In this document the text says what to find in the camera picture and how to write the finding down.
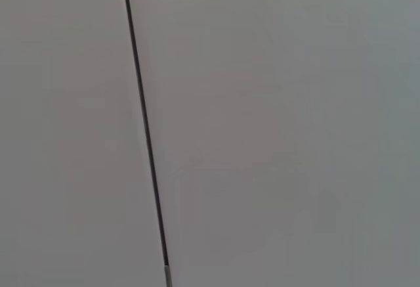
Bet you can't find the dark wall panel seam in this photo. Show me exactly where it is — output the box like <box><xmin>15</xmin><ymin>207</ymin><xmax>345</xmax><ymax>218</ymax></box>
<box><xmin>120</xmin><ymin>0</ymin><xmax>172</xmax><ymax>287</ymax></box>

